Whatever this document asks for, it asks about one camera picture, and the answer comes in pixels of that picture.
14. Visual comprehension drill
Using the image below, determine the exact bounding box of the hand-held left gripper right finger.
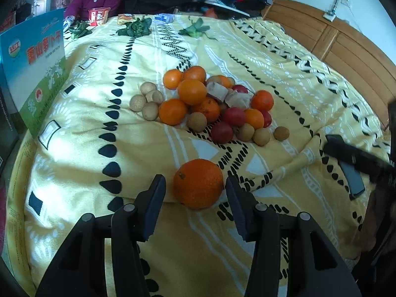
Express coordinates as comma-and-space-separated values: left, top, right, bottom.
225, 175, 362, 297

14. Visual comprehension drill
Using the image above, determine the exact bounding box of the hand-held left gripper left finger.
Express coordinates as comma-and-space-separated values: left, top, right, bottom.
35, 174, 168, 297

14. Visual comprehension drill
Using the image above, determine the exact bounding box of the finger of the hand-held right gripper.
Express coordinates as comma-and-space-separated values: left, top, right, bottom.
323, 134, 377, 179

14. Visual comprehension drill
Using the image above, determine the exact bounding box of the large orange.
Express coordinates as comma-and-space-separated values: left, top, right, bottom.
173, 159, 224, 210

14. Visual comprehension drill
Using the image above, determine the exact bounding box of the person's right hand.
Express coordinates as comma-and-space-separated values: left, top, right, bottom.
363, 189, 396, 254

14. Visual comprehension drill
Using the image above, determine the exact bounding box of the black smartphone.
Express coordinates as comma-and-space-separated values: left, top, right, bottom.
339, 161, 366, 199

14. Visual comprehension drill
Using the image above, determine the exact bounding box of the yellow patterned blanket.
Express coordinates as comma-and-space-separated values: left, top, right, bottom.
9, 14, 392, 297

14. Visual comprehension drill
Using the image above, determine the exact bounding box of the wooden headboard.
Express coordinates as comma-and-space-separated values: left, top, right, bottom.
261, 0, 396, 130

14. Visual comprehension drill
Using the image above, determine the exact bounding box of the leafy green vegetable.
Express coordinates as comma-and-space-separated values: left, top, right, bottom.
178, 18, 219, 41
117, 17, 153, 37
66, 20, 93, 40

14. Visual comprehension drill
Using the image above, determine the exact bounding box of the blue and green carton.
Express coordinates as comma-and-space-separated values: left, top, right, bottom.
0, 8, 71, 174

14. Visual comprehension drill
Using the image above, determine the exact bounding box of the red snack packet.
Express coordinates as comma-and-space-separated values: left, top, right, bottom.
88, 7, 111, 27

